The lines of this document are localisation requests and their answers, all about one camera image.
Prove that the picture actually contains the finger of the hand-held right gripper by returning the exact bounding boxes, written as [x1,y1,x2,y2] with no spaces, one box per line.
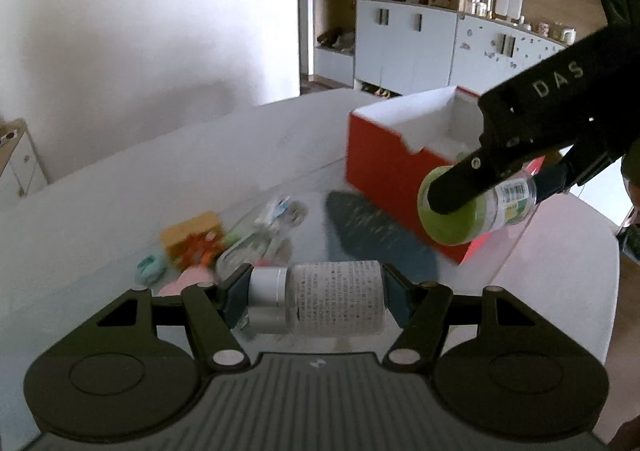
[532,161,592,199]
[429,152,507,216]

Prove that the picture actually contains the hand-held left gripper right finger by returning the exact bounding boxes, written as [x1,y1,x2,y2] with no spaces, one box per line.
[381,265,538,372]

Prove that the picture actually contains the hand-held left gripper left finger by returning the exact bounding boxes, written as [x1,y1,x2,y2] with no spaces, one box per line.
[95,263,253,372]

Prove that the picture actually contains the green jar with clear base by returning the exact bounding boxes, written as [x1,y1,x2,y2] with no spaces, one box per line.
[417,164,538,247]

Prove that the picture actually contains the clear plastic packet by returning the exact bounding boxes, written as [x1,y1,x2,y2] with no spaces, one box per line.
[215,231,293,282]

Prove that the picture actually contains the pink item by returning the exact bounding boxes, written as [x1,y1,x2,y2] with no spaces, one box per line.
[159,267,217,297]

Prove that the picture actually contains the clear bottle with silver cap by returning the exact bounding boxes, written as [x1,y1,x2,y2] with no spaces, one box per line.
[247,260,387,336]

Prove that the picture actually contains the yellow orange cardboard box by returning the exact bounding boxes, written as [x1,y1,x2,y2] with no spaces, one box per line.
[160,212,224,268]

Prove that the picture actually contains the red cardboard box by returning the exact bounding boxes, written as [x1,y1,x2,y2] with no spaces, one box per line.
[346,85,546,264]

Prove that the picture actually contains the small teal item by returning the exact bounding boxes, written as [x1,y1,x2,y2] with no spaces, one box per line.
[136,255,166,283]

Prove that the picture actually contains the blister pack with teal item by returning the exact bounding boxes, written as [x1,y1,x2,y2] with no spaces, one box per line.
[254,196,308,238]

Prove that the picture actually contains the white containers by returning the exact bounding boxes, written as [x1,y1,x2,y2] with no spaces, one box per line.
[497,0,524,23]

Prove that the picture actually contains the white two-door cabinet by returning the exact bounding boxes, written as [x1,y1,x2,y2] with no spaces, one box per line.
[354,0,459,95]

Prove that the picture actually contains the low white cabinet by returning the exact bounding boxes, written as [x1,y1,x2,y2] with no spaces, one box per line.
[314,46,357,87]

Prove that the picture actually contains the white side cabinet wooden top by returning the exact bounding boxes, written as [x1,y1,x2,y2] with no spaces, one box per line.
[0,118,51,204]

